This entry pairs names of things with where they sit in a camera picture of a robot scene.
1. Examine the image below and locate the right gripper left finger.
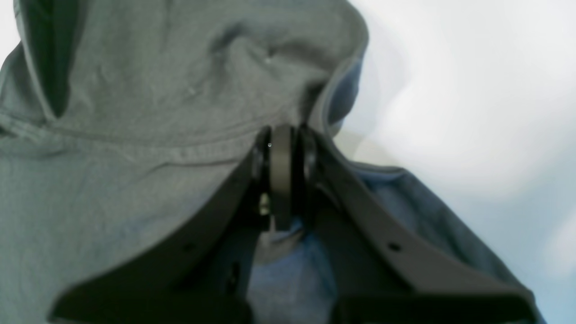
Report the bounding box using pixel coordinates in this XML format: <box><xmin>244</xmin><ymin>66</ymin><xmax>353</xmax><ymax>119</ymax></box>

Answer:
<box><xmin>48</xmin><ymin>125</ymin><xmax>293</xmax><ymax>324</ymax></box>

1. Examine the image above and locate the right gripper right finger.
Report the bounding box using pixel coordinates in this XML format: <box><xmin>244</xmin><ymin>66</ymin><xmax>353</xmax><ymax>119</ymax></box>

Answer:
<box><xmin>292</xmin><ymin>127</ymin><xmax>537</xmax><ymax>324</ymax></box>

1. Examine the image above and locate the grey T-shirt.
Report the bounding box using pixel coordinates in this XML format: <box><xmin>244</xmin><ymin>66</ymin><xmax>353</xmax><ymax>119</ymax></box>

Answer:
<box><xmin>1</xmin><ymin>0</ymin><xmax>545</xmax><ymax>324</ymax></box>

